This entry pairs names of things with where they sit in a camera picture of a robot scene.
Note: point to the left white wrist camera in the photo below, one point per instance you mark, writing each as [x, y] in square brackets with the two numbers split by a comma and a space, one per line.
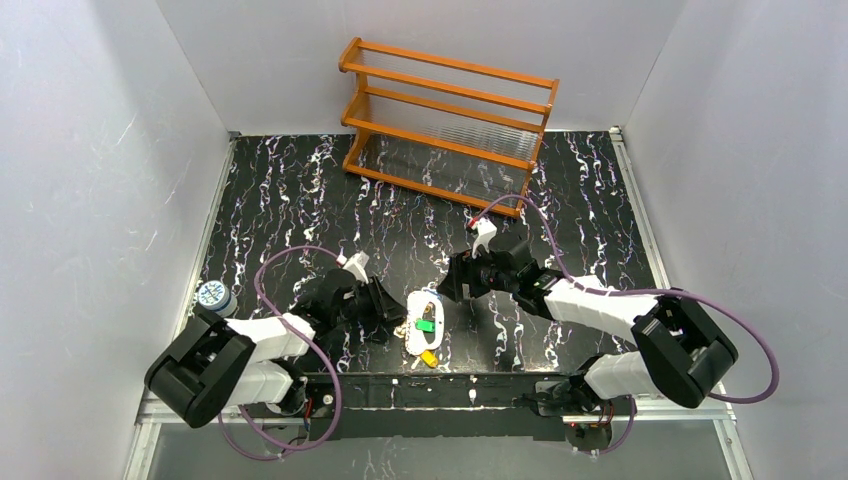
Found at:
[355, 264]

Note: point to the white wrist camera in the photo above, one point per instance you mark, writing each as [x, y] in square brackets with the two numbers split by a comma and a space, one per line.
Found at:
[484, 231]
[355, 264]

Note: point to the yellow key tag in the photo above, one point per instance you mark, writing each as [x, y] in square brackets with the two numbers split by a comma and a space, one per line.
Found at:
[429, 358]

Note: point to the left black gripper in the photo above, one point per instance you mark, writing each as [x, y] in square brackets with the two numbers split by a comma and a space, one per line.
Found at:
[374, 301]

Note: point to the orange wooden rack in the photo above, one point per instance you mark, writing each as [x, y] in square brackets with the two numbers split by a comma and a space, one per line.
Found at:
[456, 130]

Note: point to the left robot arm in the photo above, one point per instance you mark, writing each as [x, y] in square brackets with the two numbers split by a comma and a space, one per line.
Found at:
[218, 362]

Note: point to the green key tag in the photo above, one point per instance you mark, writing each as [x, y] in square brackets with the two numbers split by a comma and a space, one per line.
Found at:
[425, 326]

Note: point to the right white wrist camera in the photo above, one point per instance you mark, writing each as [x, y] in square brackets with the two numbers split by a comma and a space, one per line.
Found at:
[484, 231]

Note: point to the blue white round tin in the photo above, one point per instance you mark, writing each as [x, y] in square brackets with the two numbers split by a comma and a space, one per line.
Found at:
[216, 297]

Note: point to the silver metal keyring plate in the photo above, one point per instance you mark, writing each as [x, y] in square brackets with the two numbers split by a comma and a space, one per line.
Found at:
[415, 341]

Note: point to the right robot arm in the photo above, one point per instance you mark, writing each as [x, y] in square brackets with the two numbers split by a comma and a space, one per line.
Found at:
[680, 352]

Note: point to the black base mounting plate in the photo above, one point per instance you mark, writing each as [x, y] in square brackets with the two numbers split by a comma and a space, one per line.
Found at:
[451, 405]

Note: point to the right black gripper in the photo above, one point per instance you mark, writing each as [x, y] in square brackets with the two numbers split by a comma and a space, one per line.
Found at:
[468, 276]

